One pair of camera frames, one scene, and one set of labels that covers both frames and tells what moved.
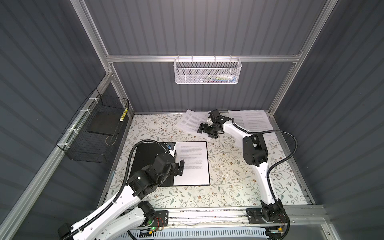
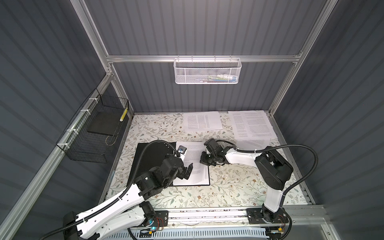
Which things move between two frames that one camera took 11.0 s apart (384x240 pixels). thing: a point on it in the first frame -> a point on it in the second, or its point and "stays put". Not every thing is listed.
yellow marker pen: x=124 y=114 stays put
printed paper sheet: x=253 y=120 stays put
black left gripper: x=175 y=171 -> x=182 y=170
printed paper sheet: x=190 y=121 -> x=195 y=153
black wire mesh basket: x=91 y=134 stays put
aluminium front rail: x=300 y=217 stays put
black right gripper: x=205 y=130 -> x=202 y=159
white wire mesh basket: x=207 y=71 stays put
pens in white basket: x=221 y=78 stays put
